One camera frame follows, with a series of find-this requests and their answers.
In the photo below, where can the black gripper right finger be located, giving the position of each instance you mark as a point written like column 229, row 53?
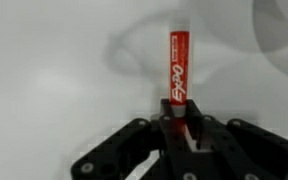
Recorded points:
column 244, row 150

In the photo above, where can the red Expo marker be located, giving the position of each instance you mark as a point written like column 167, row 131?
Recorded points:
column 180, row 66

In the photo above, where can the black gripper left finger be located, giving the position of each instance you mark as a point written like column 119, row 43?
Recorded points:
column 134, row 140

